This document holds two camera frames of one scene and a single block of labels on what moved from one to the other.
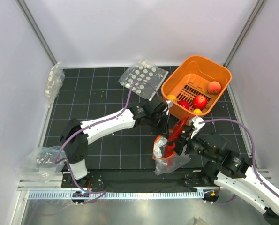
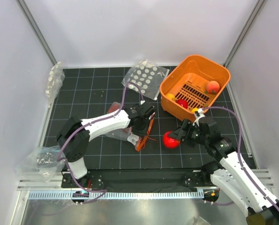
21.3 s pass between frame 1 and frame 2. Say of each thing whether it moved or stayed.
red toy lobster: moved
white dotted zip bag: stayed
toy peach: stayed
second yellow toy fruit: stayed
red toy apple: moved
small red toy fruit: stayed
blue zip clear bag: stayed
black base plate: stayed
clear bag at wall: stayed
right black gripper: moved
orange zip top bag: moved
